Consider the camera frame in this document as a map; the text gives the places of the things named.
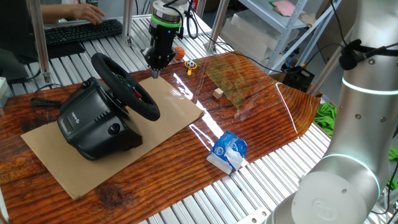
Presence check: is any black plastic crate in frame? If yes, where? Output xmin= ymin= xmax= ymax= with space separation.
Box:
xmin=282 ymin=65 xmax=315 ymax=93

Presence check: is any black wheel USB cable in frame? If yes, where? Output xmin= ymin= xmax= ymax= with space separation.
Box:
xmin=30 ymin=83 xmax=65 ymax=122

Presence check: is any brown cardboard sheet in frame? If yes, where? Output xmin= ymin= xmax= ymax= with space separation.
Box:
xmin=21 ymin=73 xmax=205 ymax=200

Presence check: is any black computer keyboard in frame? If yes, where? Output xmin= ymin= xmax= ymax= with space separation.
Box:
xmin=44 ymin=19 xmax=124 ymax=47

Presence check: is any white plastic storage box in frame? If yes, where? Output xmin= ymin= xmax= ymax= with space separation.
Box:
xmin=219 ymin=17 xmax=273 ymax=62
xmin=230 ymin=9 xmax=301 ymax=44

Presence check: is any person bare forearm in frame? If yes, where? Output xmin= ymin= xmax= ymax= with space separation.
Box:
xmin=40 ymin=4 xmax=74 ymax=23

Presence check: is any person bare hand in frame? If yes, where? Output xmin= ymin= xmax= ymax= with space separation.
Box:
xmin=70 ymin=3 xmax=106 ymax=25

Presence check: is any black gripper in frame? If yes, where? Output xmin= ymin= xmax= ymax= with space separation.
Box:
xmin=143 ymin=26 xmax=182 ymax=79

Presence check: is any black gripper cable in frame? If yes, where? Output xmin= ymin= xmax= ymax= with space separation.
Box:
xmin=161 ymin=0 xmax=392 ymax=75

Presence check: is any soccer ball yellow ring toy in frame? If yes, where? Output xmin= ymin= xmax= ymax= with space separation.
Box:
xmin=184 ymin=59 xmax=198 ymax=77

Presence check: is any black steering wheel base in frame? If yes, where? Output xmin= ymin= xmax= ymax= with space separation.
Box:
xmin=56 ymin=77 xmax=144 ymax=161

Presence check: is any black racing steering wheel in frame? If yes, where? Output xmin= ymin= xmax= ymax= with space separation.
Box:
xmin=91 ymin=52 xmax=161 ymax=122

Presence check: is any blue white tissue pack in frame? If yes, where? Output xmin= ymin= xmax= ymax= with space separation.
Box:
xmin=206 ymin=131 xmax=248 ymax=175

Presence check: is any white metal shelf rack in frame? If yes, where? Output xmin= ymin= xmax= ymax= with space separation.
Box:
xmin=238 ymin=0 xmax=343 ymax=74

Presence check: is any black computer monitor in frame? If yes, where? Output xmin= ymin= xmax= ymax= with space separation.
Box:
xmin=0 ymin=0 xmax=86 ymax=83

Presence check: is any wood grain table cover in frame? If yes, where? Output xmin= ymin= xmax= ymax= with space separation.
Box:
xmin=0 ymin=51 xmax=321 ymax=224

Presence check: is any aluminium frame post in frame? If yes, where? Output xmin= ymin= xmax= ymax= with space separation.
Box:
xmin=306 ymin=49 xmax=343 ymax=96
xmin=27 ymin=0 xmax=52 ymax=83
xmin=205 ymin=0 xmax=231 ymax=54
xmin=121 ymin=0 xmax=134 ymax=47

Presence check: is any green cloth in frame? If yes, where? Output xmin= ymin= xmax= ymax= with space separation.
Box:
xmin=313 ymin=102 xmax=398 ymax=191

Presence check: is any pink paper sheet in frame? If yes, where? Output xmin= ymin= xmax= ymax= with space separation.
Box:
xmin=273 ymin=0 xmax=296 ymax=17

